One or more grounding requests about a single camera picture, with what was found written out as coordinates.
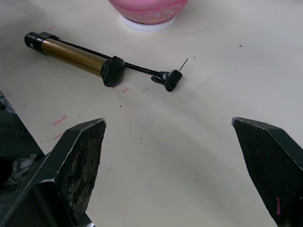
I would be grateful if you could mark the gold and black hand pump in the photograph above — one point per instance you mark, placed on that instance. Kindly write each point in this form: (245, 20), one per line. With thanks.
(71, 55)

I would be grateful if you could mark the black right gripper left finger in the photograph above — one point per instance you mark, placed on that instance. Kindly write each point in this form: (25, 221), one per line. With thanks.
(59, 179)

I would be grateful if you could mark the grey sneaker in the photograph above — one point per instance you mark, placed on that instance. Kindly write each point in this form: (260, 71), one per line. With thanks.
(21, 168)

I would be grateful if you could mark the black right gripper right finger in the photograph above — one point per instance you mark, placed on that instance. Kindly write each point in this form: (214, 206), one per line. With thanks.
(272, 165)

